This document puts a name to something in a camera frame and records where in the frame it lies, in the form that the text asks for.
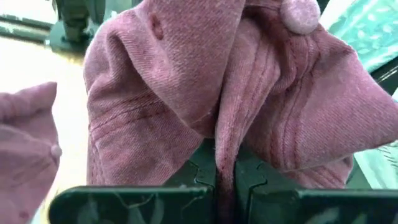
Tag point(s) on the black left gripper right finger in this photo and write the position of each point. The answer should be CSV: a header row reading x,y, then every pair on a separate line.
x,y
245,174

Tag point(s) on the maroon pink cap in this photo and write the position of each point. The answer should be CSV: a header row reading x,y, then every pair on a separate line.
x,y
174,77
25,149

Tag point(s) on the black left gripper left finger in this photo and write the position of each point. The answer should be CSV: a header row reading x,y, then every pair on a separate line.
x,y
208,174

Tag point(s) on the black table frame rail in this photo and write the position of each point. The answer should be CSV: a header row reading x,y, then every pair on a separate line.
x,y
21,29

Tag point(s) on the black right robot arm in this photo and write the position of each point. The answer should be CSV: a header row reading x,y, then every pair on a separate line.
x,y
74,21

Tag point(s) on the white perforated metal shelf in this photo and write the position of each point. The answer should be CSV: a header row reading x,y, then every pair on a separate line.
x,y
370,34

